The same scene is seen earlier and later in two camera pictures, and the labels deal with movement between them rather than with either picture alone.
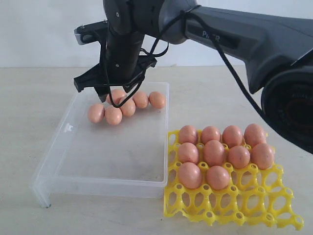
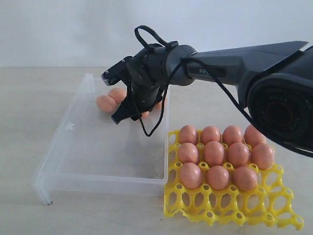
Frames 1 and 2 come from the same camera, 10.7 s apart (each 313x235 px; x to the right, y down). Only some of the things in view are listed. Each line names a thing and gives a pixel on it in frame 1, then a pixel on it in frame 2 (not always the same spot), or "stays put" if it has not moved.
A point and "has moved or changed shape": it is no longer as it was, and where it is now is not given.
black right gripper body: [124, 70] → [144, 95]
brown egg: [96, 113] has moved or changed shape
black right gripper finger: [97, 75] → [126, 109]
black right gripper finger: [103, 91] → [136, 117]
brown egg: [190, 175] stays put
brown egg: [113, 115] → [244, 178]
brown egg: [188, 133] stays put
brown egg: [239, 156] stays put
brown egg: [210, 132] stays put
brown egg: [254, 134] stays put
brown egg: [128, 108] has moved or changed shape
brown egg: [141, 99] has moved or changed shape
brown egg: [188, 152] stays put
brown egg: [262, 155] stays put
